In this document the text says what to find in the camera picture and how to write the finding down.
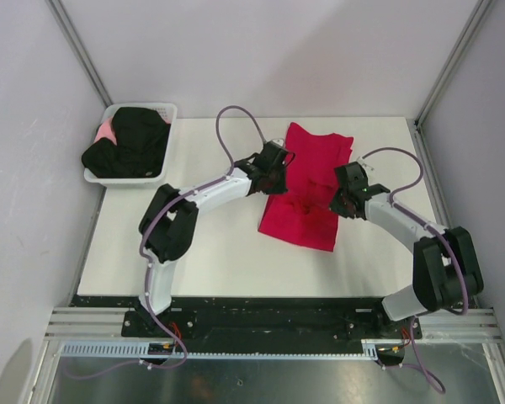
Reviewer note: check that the grey slotted cable duct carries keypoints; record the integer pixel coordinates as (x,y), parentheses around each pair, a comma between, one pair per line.
(146,350)

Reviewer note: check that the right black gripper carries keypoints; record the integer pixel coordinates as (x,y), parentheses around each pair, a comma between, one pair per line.
(335,206)

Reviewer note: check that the red t shirt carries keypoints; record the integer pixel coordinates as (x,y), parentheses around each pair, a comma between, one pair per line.
(302,216)

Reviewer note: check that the pink t shirt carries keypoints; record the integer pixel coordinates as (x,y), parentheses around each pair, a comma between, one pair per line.
(105,131)

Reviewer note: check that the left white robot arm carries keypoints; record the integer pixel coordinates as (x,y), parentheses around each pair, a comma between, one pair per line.
(168,226)

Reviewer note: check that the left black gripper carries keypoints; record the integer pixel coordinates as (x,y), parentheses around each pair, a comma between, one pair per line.
(280,188)

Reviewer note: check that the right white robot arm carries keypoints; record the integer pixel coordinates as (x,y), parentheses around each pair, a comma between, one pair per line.
(445,268)

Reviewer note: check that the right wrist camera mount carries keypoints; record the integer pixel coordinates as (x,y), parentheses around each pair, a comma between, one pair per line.
(368,168)

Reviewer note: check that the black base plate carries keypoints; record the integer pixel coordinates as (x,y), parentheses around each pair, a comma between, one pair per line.
(250,325)

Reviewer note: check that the black t shirt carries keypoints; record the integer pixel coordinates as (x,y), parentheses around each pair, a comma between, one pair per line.
(142,136)

